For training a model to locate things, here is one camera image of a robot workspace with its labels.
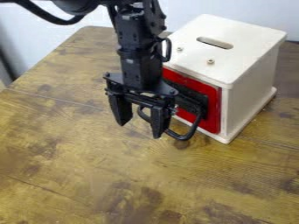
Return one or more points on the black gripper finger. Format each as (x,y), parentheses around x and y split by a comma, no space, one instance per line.
(122,109)
(159,121)

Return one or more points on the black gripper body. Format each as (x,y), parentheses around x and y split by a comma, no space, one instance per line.
(143,51)

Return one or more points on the red drawer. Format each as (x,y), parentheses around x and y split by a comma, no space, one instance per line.
(198,99)

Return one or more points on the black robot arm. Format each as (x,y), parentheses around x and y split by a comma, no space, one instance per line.
(118,8)

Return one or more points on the white wooden box cabinet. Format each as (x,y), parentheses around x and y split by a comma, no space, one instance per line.
(224,59)

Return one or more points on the black drawer handle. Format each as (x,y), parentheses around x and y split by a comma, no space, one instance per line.
(158,100)

